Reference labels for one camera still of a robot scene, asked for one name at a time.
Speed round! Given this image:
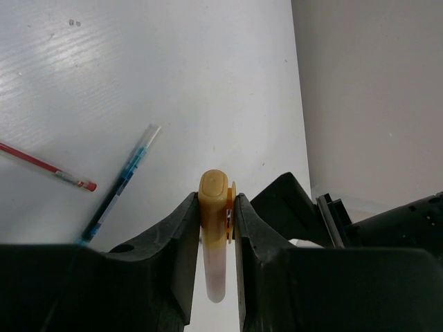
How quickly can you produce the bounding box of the blue gel pen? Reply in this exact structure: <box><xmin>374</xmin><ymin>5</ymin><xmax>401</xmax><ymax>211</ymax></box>
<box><xmin>76</xmin><ymin>124</ymin><xmax>161</xmax><ymax>246</ymax></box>

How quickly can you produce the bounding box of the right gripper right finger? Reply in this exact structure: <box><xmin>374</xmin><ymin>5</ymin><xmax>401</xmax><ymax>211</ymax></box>
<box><xmin>234</xmin><ymin>173</ymin><xmax>442</xmax><ymax>331</ymax></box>

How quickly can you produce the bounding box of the orange pastel highlighter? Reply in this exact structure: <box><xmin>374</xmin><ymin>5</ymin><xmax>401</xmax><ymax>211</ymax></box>
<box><xmin>198</xmin><ymin>169</ymin><xmax>236</xmax><ymax>303</ymax></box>

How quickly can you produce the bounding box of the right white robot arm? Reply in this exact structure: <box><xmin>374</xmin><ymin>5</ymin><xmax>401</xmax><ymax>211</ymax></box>
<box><xmin>1</xmin><ymin>173</ymin><xmax>442</xmax><ymax>331</ymax></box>

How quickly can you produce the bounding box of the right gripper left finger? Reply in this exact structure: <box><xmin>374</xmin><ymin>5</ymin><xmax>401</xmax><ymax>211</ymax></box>
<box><xmin>1</xmin><ymin>193</ymin><xmax>199</xmax><ymax>331</ymax></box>

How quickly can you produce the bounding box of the red gel pen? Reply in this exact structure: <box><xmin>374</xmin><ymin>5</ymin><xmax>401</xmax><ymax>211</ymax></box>
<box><xmin>1</xmin><ymin>143</ymin><xmax>97</xmax><ymax>192</ymax></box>

